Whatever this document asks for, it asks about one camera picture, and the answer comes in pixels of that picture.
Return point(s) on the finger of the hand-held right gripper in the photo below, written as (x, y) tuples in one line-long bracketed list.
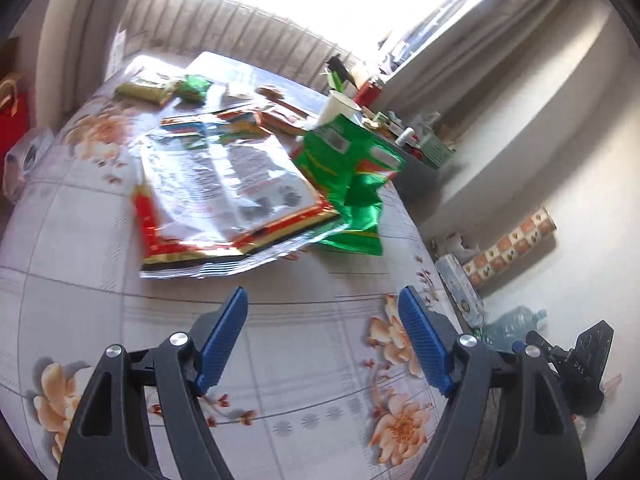
[(547, 347)]

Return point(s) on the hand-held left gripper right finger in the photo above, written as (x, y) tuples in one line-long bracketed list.
[(425, 340)]

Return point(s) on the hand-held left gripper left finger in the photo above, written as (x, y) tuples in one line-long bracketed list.
[(225, 340)]

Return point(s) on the large silver red snack bag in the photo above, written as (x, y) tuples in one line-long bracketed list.
[(225, 180)]

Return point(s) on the clear plastic water bottle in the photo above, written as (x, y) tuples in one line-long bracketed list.
[(510, 325)]

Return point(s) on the white plastic bag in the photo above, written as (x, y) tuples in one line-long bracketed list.
[(457, 247)]

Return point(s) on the tile patterned roll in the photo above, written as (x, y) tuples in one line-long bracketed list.
[(510, 245)]

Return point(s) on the green snack bag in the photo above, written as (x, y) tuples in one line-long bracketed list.
[(360, 180)]

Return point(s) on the green plastic basket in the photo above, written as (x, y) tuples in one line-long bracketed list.
[(437, 150)]

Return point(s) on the small white bottle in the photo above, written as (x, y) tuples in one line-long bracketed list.
[(406, 137)]

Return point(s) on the orange snack packet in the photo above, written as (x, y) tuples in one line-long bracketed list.
[(285, 120)]

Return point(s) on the white paper cup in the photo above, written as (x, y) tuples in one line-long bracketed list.
[(340, 107)]

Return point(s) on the small green snack packet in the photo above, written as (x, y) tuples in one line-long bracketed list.
[(192, 87)]

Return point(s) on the yellow green snack packet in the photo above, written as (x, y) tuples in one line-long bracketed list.
[(145, 89)]

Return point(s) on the clear plastic bag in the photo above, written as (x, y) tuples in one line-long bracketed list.
[(27, 155)]

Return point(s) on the black object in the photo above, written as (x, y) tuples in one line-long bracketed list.
[(340, 67)]

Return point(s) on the red gift bag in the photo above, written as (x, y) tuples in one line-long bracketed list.
[(12, 130)]

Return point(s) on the grey curtain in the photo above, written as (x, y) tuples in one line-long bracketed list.
[(475, 35), (75, 35)]

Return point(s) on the metal window railing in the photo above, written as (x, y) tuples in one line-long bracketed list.
[(225, 25)]

